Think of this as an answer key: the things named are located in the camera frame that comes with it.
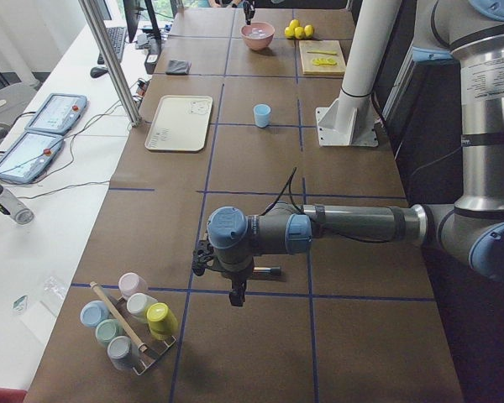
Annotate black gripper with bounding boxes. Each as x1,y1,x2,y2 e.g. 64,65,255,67
192,240,255,307

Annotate pink bowl of ice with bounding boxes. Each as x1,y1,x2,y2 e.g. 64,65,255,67
240,22,275,51

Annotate yellow-green cup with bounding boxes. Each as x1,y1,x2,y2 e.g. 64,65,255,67
146,302,178,340

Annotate metal cup rack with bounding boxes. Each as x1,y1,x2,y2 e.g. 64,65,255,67
90,281,177,376

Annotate white cup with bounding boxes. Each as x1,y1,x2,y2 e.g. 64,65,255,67
127,292,158,323

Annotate light blue cup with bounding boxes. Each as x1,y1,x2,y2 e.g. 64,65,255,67
253,103,271,128

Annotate pink cup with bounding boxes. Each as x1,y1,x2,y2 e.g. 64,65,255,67
118,272,148,300

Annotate grey cup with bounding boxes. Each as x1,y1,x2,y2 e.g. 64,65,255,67
107,336,139,370

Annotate mint green cup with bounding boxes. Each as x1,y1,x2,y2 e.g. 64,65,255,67
95,319,123,348

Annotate blue cup on rack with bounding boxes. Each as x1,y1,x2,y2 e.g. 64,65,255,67
80,301,109,328

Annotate yellow lemon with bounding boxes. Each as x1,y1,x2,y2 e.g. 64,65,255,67
303,24,315,38
289,19,300,29
294,27,306,39
284,26,295,39

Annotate steel muddler black tip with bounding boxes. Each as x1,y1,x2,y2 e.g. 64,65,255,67
252,266,282,279

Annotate wooden cutting board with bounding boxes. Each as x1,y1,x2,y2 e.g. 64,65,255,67
299,40,346,76

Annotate lemon slices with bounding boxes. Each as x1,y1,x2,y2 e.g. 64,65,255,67
311,58,338,66

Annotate grey folded cloth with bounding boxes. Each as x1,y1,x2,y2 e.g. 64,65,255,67
165,60,192,76

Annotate yellow plastic knife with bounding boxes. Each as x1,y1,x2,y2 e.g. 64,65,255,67
307,50,338,55

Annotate black monitor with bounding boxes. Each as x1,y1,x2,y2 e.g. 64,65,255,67
123,0,161,42

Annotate black keyboard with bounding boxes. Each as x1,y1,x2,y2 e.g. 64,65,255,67
107,27,128,62

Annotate cream bear tray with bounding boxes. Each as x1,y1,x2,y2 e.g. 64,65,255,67
144,95,213,152

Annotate black computer mouse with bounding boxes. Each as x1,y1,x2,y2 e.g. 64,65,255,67
90,66,108,79

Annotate teach pendant tablet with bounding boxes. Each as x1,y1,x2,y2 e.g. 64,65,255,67
0,130,64,185
25,93,88,135

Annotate clear water bottle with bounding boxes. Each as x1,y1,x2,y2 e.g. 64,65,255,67
0,185,34,225

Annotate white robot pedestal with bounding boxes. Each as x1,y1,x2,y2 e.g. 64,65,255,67
316,0,402,147

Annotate aluminium frame post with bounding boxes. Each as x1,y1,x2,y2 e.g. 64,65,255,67
79,0,142,127

